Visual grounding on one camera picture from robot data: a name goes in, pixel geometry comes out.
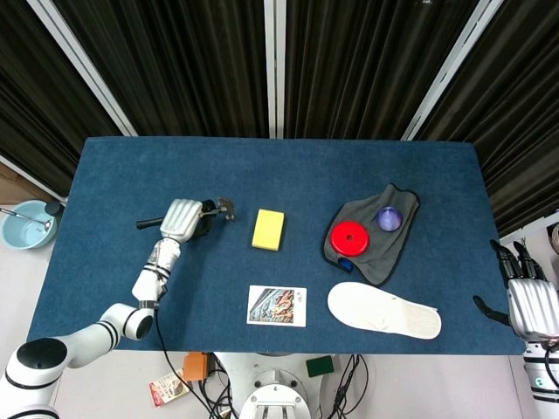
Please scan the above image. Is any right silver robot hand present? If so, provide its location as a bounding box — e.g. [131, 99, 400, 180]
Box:
[473, 238, 559, 341]

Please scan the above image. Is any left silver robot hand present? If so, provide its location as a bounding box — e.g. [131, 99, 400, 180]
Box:
[159, 198, 218, 241]

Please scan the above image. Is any black handled claw hammer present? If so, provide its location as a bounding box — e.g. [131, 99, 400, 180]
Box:
[135, 196, 238, 230]

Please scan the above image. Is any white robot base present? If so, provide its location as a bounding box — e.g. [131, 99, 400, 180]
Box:
[213, 351, 346, 419]

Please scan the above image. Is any yellow sponge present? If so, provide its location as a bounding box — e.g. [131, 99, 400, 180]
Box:
[251, 208, 287, 252]

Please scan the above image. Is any green object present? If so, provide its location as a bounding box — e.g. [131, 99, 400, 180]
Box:
[305, 355, 336, 378]

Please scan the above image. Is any blue table cloth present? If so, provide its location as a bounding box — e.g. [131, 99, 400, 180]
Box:
[26, 135, 527, 356]

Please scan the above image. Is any picture postcard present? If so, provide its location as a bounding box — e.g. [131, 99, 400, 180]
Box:
[245, 285, 308, 327]

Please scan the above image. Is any orange box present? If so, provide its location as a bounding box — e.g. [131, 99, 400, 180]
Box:
[183, 352, 210, 381]

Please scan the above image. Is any white slipper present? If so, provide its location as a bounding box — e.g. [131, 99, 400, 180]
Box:
[327, 281, 443, 341]

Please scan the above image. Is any metal ladle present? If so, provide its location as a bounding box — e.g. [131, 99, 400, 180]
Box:
[0, 208, 56, 231]

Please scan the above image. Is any light blue bowl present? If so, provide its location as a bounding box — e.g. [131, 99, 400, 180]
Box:
[1, 200, 59, 251]

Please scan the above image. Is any grey cloth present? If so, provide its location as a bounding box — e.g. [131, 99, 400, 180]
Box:
[321, 182, 421, 288]

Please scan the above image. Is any purple ball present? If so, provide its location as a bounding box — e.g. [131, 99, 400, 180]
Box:
[376, 206, 404, 232]

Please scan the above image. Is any printed paper package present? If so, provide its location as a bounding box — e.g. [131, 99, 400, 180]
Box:
[148, 367, 191, 409]

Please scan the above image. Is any red disc with hole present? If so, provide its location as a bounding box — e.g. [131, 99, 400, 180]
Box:
[329, 221, 371, 257]

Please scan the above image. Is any black cable bundle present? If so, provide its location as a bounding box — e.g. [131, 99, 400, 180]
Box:
[331, 354, 372, 419]

